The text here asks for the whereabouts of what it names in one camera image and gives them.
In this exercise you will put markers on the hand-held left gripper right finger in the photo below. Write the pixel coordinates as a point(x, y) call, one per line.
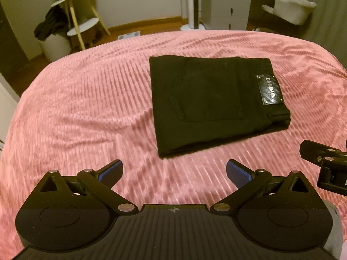
point(238, 174)

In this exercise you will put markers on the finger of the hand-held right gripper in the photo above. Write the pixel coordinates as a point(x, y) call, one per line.
point(329, 173)
point(311, 149)

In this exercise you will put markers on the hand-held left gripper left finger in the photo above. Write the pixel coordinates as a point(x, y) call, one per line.
point(111, 171)

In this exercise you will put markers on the black pants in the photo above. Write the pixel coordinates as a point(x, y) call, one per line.
point(206, 100)

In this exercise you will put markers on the grey cloth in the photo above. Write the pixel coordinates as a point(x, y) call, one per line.
point(334, 230)

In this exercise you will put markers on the pink ribbed blanket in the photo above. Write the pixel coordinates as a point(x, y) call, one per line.
point(81, 108)

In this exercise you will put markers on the white wardrobe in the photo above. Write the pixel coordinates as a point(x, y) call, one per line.
point(6, 105)

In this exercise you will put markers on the grey curtain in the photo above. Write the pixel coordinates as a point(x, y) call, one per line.
point(328, 19)

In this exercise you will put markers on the white laundry basket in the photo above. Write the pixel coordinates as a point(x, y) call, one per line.
point(55, 47)

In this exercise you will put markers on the white bathroom scale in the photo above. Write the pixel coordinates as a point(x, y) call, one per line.
point(129, 35)

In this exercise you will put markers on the white upholstered chair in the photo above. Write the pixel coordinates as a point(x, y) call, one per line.
point(294, 12)

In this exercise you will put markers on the white round side table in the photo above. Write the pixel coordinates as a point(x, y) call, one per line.
point(78, 19)

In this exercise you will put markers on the dark clothes pile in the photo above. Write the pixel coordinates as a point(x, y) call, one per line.
point(51, 24)

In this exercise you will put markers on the grey drawer cabinet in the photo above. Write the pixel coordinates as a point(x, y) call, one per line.
point(227, 8)

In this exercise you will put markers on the dark brown door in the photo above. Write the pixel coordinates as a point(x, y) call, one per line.
point(12, 40)

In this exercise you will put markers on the white tower fan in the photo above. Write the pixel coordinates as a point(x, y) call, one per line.
point(193, 2)

